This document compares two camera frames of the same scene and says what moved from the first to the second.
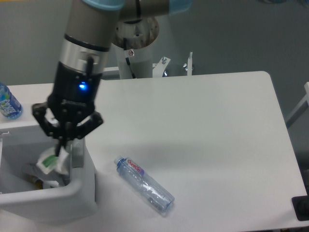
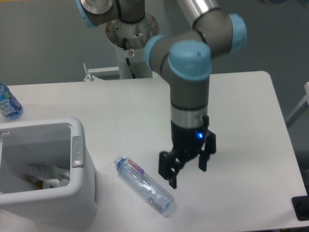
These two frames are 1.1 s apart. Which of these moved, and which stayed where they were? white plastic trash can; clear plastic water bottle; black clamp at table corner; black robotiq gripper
Moved: black robotiq gripper
Stayed: white plastic trash can; black clamp at table corner; clear plastic water bottle
